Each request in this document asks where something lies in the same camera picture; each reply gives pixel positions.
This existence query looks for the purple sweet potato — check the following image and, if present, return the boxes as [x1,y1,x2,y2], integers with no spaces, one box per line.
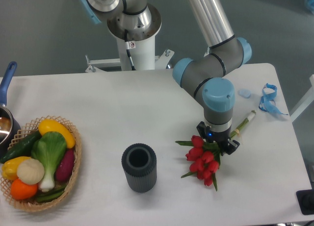
[55,149,75,182]

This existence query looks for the yellow bell pepper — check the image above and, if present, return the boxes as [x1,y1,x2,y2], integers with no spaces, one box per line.
[1,156,31,181]

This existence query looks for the white frame at right edge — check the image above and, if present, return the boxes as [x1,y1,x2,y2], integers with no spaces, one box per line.
[290,75,314,122]

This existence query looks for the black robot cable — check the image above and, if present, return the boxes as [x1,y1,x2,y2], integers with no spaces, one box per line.
[124,29,136,71]

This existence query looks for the small blue white cap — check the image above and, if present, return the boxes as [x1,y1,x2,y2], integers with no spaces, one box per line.
[238,89,251,99]

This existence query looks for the blue handled saucepan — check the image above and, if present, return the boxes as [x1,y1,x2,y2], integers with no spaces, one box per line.
[0,61,21,158]

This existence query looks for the dark grey ribbed vase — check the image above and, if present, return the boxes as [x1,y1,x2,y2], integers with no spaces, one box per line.
[121,143,157,193]

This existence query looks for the green pea pods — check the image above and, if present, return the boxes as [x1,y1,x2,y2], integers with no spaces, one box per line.
[35,185,66,203]

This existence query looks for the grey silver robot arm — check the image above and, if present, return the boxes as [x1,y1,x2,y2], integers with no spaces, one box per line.
[80,0,252,154]

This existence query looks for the white garlic bulb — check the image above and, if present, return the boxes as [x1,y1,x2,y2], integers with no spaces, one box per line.
[17,158,45,185]

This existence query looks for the blue ribbon strap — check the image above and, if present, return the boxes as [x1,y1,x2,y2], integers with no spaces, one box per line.
[259,83,289,117]

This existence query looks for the black device at edge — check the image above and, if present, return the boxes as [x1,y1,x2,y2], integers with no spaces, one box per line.
[296,189,314,215]

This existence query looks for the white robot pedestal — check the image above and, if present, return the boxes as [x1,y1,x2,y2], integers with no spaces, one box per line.
[85,35,175,73]

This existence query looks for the green bok choy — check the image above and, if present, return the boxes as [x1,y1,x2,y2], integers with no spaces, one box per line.
[31,131,67,192]

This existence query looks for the woven wicker basket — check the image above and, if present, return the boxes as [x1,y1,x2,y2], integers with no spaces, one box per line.
[0,115,82,212]

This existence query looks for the yellow squash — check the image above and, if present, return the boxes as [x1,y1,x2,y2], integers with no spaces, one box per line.
[38,119,76,149]

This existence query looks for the red tulip bouquet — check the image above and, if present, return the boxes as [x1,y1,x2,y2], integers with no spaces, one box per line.
[176,110,256,191]

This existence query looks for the green cucumber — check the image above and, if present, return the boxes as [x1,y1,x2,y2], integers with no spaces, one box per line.
[0,130,41,164]

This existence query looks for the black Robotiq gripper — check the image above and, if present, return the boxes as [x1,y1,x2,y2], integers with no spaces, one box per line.
[196,121,240,155]

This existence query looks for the blue object top right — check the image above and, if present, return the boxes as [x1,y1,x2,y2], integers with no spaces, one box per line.
[304,0,314,14]

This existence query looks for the orange fruit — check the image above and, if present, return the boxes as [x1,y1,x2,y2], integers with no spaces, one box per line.
[10,179,38,200]

